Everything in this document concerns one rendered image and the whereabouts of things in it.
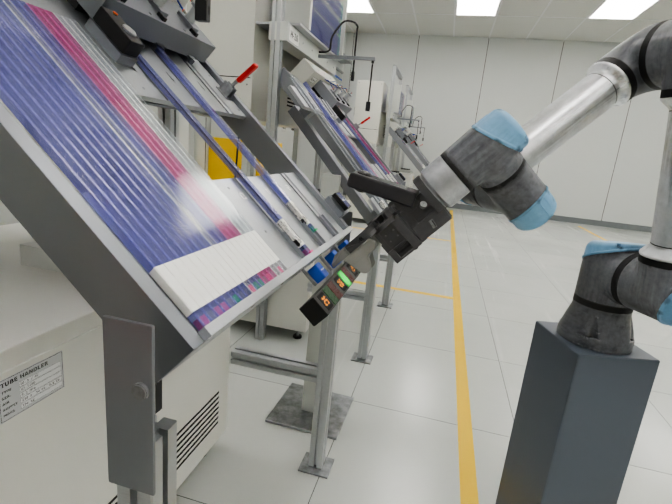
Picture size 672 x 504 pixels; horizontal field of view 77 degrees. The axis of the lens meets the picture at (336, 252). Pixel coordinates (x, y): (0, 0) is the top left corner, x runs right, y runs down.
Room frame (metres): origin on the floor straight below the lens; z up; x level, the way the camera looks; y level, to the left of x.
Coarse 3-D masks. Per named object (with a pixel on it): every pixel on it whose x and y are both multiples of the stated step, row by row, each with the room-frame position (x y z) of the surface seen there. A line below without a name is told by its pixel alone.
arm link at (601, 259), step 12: (600, 240) 0.94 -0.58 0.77; (588, 252) 0.91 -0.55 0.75; (600, 252) 0.88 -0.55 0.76; (612, 252) 0.87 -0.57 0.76; (624, 252) 0.86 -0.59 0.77; (636, 252) 0.85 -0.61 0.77; (588, 264) 0.90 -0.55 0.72; (600, 264) 0.88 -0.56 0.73; (612, 264) 0.85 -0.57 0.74; (624, 264) 0.83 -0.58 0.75; (588, 276) 0.89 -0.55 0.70; (600, 276) 0.87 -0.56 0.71; (612, 276) 0.84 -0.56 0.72; (576, 288) 0.93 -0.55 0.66; (588, 288) 0.89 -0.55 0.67; (600, 288) 0.87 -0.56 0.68; (612, 288) 0.84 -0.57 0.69; (600, 300) 0.87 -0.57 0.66; (612, 300) 0.86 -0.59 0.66
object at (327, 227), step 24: (240, 192) 0.74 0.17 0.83; (264, 192) 0.82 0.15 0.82; (288, 192) 0.93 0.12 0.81; (264, 216) 0.74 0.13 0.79; (288, 216) 0.82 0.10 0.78; (312, 216) 0.93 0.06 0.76; (120, 240) 0.42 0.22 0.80; (264, 240) 0.67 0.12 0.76; (288, 240) 0.73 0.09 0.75; (312, 240) 0.83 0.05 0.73; (288, 264) 0.67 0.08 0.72
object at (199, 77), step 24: (24, 0) 0.66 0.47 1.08; (48, 0) 0.72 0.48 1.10; (144, 48) 0.89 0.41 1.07; (120, 72) 0.73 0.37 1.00; (144, 72) 0.80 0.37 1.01; (168, 72) 0.90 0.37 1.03; (192, 72) 1.02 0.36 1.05; (144, 96) 0.73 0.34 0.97; (192, 96) 0.90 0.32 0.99; (216, 96) 1.03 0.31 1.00
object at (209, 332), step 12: (348, 228) 1.00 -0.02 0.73; (336, 240) 0.87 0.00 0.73; (312, 252) 0.72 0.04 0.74; (324, 252) 0.88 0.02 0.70; (300, 264) 0.65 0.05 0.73; (288, 276) 0.59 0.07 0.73; (264, 288) 0.52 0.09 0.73; (276, 288) 0.59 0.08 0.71; (252, 300) 0.48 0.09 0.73; (228, 312) 0.43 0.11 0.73; (240, 312) 0.44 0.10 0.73; (216, 324) 0.40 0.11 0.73; (228, 324) 0.44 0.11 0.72; (204, 336) 0.38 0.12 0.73; (216, 336) 0.47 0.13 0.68
